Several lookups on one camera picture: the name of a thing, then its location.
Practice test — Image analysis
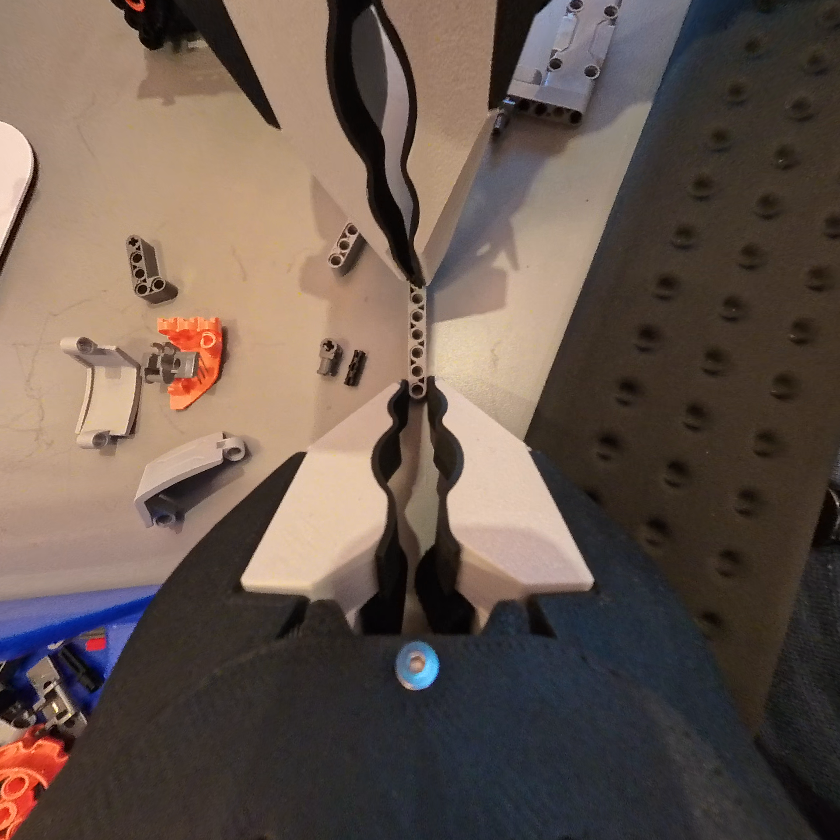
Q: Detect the long grey toy beam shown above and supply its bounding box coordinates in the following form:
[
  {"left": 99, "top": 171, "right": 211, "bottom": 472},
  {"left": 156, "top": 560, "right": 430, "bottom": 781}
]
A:
[{"left": 406, "top": 282, "right": 431, "bottom": 400}]

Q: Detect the grey bent toy beam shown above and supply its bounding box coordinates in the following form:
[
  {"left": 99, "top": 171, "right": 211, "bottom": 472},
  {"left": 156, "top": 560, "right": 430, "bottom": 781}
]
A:
[{"left": 125, "top": 235, "right": 179, "bottom": 304}]

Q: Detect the grey long toy panel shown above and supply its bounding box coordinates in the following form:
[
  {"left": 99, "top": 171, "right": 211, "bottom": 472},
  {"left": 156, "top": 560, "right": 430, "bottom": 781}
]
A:
[{"left": 60, "top": 336, "right": 144, "bottom": 450}]

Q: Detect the white desk stand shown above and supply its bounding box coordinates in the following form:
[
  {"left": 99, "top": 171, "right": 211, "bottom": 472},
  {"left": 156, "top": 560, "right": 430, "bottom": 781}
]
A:
[{"left": 0, "top": 121, "right": 37, "bottom": 263}]

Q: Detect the orange pointed toy panel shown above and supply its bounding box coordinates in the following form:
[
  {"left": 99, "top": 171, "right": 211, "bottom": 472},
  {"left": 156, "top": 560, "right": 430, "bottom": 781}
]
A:
[{"left": 156, "top": 316, "right": 226, "bottom": 411}]

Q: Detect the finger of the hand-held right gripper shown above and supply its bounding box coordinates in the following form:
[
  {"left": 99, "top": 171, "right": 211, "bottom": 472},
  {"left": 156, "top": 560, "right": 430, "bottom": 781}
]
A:
[
  {"left": 222, "top": 0, "right": 422, "bottom": 283},
  {"left": 377, "top": 0, "right": 497, "bottom": 286}
]

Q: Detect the grey toy building model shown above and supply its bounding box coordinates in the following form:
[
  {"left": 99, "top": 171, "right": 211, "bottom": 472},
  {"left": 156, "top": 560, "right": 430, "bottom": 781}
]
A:
[{"left": 110, "top": 0, "right": 201, "bottom": 52}]

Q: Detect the grey curved toy panel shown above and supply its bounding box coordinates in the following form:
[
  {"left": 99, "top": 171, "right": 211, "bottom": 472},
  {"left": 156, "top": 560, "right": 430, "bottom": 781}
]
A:
[{"left": 133, "top": 432, "right": 247, "bottom": 529}]

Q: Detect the grey toy beam with holes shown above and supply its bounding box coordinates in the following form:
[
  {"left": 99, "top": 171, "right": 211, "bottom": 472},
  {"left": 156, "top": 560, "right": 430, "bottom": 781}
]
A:
[{"left": 327, "top": 222, "right": 367, "bottom": 275}]

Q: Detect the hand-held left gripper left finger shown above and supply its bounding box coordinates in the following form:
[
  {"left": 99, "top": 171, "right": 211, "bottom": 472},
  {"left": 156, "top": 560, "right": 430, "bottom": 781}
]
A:
[{"left": 240, "top": 381, "right": 409, "bottom": 632}]

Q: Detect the dark grey toy plate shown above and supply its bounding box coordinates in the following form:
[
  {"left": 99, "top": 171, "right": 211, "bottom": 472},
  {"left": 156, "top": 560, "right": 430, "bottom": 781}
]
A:
[{"left": 141, "top": 341, "right": 201, "bottom": 385}]

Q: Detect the blue plastic bin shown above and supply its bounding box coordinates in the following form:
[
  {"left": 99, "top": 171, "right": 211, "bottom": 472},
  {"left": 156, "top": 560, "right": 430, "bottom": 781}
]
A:
[{"left": 0, "top": 584, "right": 161, "bottom": 840}]

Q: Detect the pile of toy building parts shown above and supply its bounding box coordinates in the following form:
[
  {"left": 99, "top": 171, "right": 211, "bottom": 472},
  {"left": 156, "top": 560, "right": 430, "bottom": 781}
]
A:
[{"left": 0, "top": 626, "right": 109, "bottom": 840}]

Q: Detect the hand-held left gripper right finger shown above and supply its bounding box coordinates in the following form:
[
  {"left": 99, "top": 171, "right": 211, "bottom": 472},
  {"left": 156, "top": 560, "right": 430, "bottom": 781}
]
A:
[{"left": 415, "top": 377, "right": 595, "bottom": 632}]

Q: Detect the large grey toy frame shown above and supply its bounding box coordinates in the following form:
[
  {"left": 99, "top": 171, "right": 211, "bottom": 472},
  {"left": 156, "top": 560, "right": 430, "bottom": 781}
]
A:
[{"left": 495, "top": 0, "right": 624, "bottom": 135}]

